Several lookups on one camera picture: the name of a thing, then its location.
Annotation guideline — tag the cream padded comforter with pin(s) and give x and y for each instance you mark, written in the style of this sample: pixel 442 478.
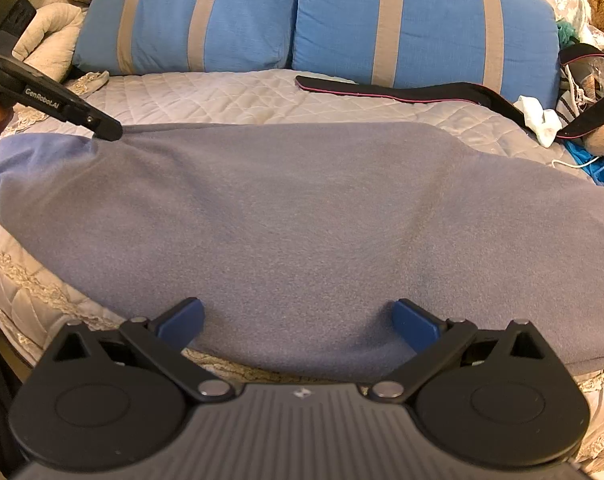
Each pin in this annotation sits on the cream padded comforter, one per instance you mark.
pixel 47 35

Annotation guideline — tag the clear plastic bag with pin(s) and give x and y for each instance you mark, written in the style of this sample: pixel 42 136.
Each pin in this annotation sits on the clear plastic bag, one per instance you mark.
pixel 599 72

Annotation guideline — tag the blue pillow with beige stripes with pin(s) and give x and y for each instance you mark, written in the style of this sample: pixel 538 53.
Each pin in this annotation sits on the blue pillow with beige stripes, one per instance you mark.
pixel 432 25
pixel 167 20

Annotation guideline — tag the grey fleece garment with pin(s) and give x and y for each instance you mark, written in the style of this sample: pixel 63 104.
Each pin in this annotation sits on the grey fleece garment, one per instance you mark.
pixel 302 235

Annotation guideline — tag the teal yarn ball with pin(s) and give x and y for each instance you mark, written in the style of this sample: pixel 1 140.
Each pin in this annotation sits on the teal yarn ball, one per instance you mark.
pixel 568 32

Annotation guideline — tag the white quilted bed cover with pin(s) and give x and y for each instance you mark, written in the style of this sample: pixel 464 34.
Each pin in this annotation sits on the white quilted bed cover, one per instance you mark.
pixel 207 95

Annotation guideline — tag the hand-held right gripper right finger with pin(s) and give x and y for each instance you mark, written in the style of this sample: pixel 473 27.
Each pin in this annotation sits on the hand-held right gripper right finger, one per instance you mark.
pixel 414 322

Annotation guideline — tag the floral patterned fabric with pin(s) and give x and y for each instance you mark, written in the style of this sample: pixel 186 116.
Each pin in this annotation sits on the floral patterned fabric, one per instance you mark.
pixel 567 2

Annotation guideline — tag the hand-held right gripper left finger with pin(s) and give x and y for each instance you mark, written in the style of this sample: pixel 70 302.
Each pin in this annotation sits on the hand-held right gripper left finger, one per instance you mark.
pixel 182 321

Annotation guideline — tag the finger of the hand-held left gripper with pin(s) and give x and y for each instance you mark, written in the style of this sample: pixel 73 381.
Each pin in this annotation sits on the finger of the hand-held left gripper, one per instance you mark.
pixel 99 122

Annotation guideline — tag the white crumpled cloth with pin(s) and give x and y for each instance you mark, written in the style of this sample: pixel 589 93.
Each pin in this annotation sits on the white crumpled cloth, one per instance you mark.
pixel 539 117

